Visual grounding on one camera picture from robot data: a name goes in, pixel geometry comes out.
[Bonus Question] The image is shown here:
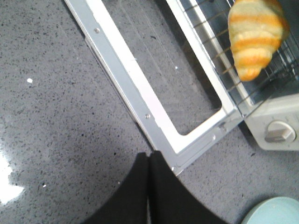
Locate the lower oven control knob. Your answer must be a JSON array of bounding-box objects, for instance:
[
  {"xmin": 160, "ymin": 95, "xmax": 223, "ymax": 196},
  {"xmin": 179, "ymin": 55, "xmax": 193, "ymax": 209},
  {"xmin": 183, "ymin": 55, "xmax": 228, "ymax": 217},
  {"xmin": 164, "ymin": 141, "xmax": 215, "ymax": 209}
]
[{"xmin": 264, "ymin": 120, "xmax": 297, "ymax": 143}]

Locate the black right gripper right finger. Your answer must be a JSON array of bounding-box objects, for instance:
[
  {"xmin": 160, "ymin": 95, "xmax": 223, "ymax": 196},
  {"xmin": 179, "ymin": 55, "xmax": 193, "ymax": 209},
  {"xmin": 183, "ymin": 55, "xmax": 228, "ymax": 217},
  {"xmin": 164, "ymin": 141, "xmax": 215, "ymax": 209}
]
[{"xmin": 149, "ymin": 151, "xmax": 225, "ymax": 224}]

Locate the glass oven door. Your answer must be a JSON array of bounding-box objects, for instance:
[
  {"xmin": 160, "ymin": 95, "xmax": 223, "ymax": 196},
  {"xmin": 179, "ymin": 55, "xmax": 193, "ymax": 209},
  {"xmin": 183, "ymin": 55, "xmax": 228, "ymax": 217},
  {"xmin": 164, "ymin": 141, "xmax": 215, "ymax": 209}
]
[{"xmin": 66, "ymin": 0, "xmax": 242, "ymax": 174}]

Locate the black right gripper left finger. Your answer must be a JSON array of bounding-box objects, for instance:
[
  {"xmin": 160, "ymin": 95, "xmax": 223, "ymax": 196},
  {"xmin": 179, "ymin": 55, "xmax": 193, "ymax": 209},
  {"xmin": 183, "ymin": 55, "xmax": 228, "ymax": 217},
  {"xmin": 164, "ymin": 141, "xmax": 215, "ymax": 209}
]
[{"xmin": 83, "ymin": 153, "xmax": 149, "ymax": 224}]

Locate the white Toshiba toaster oven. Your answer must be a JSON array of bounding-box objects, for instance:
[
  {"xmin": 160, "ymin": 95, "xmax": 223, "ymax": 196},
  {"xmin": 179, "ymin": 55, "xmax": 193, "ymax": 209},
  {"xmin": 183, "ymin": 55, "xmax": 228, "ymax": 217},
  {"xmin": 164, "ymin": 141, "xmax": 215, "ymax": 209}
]
[{"xmin": 167, "ymin": 0, "xmax": 299, "ymax": 151}]

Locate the light green round plate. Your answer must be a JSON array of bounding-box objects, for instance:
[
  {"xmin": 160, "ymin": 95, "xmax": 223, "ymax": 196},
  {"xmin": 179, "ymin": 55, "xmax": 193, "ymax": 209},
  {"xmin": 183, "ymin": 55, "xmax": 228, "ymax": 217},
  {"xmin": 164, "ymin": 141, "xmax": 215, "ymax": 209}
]
[{"xmin": 241, "ymin": 196, "xmax": 299, "ymax": 224}]

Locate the metal wire oven rack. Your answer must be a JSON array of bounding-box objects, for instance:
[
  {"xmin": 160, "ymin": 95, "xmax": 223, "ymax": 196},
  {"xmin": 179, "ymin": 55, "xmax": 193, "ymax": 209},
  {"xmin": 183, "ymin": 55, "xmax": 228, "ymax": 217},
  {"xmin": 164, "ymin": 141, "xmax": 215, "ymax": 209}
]
[{"xmin": 180, "ymin": 0, "xmax": 299, "ymax": 105}]

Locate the orange striped croissant bread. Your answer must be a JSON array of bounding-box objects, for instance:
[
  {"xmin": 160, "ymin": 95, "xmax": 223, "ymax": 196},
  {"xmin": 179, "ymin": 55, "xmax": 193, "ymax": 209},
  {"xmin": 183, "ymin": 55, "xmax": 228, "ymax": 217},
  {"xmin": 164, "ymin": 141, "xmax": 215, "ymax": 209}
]
[{"xmin": 228, "ymin": 0, "xmax": 290, "ymax": 82}]

